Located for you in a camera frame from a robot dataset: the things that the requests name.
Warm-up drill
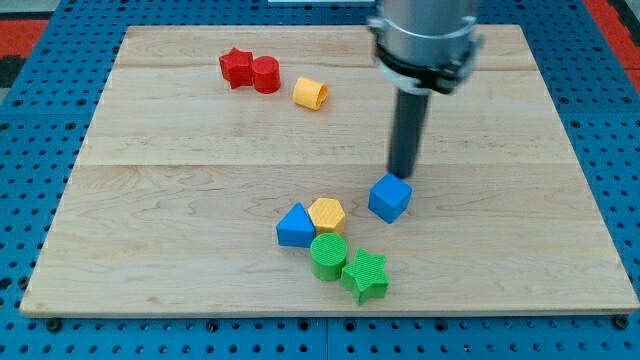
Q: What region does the yellow cylinder block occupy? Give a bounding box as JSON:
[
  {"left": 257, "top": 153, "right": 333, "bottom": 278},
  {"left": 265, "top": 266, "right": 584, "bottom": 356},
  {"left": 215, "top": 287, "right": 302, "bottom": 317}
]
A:
[{"left": 292, "top": 77, "right": 328, "bottom": 111}]

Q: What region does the light wooden board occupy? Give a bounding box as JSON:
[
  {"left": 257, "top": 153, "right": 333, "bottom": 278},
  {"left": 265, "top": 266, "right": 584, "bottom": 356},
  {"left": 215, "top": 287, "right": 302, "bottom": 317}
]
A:
[{"left": 20, "top": 25, "right": 639, "bottom": 318}]

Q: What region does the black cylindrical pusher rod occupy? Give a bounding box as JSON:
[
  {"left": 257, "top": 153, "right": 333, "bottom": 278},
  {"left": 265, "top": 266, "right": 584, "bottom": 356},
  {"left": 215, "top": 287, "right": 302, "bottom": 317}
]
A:
[{"left": 387, "top": 90, "right": 429, "bottom": 179}]

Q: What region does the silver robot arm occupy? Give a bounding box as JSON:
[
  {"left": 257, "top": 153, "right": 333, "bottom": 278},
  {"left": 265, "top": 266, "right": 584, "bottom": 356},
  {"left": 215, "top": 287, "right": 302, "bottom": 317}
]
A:
[{"left": 367, "top": 0, "right": 484, "bottom": 96}]

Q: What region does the red star block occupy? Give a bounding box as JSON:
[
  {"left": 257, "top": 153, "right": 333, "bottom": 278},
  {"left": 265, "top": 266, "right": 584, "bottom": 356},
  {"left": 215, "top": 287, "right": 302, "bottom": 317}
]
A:
[{"left": 219, "top": 48, "right": 253, "bottom": 89}]

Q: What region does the blue cube block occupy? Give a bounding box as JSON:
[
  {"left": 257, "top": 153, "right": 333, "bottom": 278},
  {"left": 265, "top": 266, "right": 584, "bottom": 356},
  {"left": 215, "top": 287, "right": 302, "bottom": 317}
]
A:
[{"left": 368, "top": 173, "right": 413, "bottom": 224}]

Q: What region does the yellow hexagon block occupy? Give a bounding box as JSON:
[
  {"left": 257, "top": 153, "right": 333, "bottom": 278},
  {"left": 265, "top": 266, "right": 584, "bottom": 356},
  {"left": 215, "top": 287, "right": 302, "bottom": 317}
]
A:
[{"left": 308, "top": 198, "right": 346, "bottom": 235}]

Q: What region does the blue triangle block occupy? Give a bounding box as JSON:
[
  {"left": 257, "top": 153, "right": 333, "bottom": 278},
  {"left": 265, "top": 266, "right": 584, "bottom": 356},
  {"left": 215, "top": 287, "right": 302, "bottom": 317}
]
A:
[{"left": 276, "top": 202, "right": 315, "bottom": 248}]

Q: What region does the green star block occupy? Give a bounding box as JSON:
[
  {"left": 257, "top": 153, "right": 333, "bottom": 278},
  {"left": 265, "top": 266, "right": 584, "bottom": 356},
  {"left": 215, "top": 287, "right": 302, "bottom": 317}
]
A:
[{"left": 341, "top": 248, "right": 390, "bottom": 306}]

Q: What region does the red cylinder block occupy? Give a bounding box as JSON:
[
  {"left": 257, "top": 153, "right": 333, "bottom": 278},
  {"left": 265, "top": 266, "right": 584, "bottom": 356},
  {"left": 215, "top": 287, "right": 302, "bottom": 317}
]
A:
[{"left": 251, "top": 56, "right": 281, "bottom": 94}]

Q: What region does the green cylinder block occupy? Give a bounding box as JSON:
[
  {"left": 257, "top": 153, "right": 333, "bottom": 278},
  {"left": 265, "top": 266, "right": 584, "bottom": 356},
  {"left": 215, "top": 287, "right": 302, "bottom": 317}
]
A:
[{"left": 310, "top": 233, "right": 348, "bottom": 281}]

